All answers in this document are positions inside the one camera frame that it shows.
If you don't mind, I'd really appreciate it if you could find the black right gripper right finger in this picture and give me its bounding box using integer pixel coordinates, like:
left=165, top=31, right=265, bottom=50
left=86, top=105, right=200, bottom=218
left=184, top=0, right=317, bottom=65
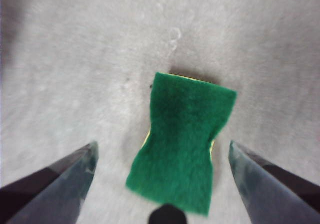
left=228, top=140, right=320, bottom=224

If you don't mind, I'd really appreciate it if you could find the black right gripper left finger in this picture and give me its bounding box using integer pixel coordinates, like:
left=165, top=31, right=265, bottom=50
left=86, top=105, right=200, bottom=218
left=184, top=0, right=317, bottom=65
left=0, top=140, right=99, bottom=224

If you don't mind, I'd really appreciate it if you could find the yellow sponge with green scourer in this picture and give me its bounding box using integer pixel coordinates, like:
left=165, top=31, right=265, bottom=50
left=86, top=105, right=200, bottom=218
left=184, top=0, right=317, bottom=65
left=124, top=71, right=238, bottom=219

